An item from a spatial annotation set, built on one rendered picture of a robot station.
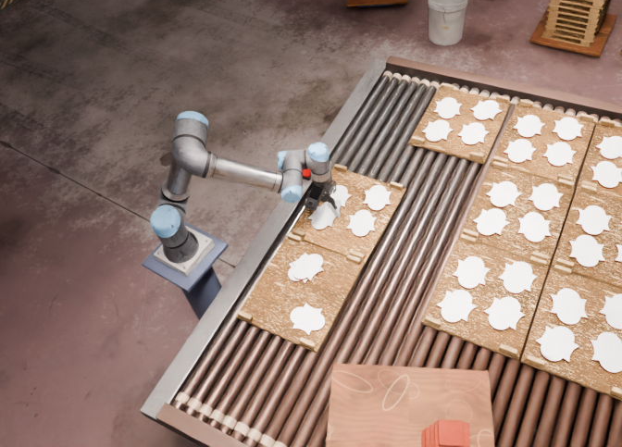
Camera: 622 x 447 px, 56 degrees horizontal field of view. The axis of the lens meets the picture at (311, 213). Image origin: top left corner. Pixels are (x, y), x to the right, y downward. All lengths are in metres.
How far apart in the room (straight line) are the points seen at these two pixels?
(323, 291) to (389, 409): 0.55
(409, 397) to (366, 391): 0.14
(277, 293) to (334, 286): 0.22
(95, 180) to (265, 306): 2.37
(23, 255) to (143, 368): 1.24
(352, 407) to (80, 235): 2.58
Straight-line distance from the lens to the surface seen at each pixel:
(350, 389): 1.98
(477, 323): 2.21
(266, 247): 2.44
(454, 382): 1.99
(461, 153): 2.70
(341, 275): 2.30
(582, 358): 2.22
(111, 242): 3.95
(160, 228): 2.36
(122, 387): 3.40
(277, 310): 2.25
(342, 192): 2.53
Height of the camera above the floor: 2.88
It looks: 51 degrees down
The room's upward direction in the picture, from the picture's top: 11 degrees counter-clockwise
